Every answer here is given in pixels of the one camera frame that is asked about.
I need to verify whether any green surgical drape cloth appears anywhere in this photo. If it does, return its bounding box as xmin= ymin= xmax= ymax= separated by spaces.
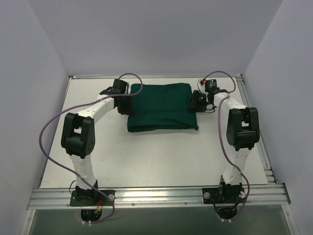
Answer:
xmin=127 ymin=83 xmax=199 ymax=133

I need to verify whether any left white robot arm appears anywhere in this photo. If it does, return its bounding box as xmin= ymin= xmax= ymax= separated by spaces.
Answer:
xmin=61 ymin=79 xmax=131 ymax=205

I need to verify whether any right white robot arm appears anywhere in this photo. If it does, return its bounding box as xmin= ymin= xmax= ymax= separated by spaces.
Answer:
xmin=188 ymin=90 xmax=260 ymax=202

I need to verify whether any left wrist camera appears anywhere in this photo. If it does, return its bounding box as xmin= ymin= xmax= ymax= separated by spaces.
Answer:
xmin=112 ymin=79 xmax=129 ymax=94

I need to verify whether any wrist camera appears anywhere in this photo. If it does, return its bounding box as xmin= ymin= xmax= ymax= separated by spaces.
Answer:
xmin=112 ymin=79 xmax=129 ymax=94
xmin=205 ymin=79 xmax=219 ymax=93

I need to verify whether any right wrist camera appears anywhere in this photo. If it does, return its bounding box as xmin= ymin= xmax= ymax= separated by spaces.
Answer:
xmin=205 ymin=79 xmax=219 ymax=93

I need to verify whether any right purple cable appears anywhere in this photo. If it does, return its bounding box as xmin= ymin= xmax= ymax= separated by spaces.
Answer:
xmin=201 ymin=70 xmax=250 ymax=223

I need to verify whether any purple cable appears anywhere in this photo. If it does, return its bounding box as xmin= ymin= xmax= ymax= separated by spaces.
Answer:
xmin=201 ymin=70 xmax=250 ymax=223
xmin=39 ymin=72 xmax=144 ymax=224

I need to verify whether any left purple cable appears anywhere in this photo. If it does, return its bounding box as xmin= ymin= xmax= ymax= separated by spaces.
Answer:
xmin=39 ymin=72 xmax=144 ymax=224

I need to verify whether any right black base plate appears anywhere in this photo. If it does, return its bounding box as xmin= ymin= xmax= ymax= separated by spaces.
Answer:
xmin=201 ymin=188 xmax=246 ymax=204

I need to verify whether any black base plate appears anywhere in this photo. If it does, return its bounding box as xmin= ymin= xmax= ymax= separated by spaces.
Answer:
xmin=201 ymin=188 xmax=246 ymax=204
xmin=69 ymin=188 xmax=115 ymax=207

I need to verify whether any right aluminium rail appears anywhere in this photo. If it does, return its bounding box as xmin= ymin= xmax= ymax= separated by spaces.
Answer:
xmin=236 ymin=74 xmax=278 ymax=185

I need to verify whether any aluminium rail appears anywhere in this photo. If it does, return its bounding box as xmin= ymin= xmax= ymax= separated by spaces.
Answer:
xmin=27 ymin=184 xmax=291 ymax=210
xmin=236 ymin=74 xmax=278 ymax=185

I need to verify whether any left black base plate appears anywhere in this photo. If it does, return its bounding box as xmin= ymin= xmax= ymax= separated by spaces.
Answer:
xmin=69 ymin=188 xmax=115 ymax=207

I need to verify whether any front aluminium rail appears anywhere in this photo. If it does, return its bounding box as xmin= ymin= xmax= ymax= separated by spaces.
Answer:
xmin=27 ymin=184 xmax=291 ymax=210

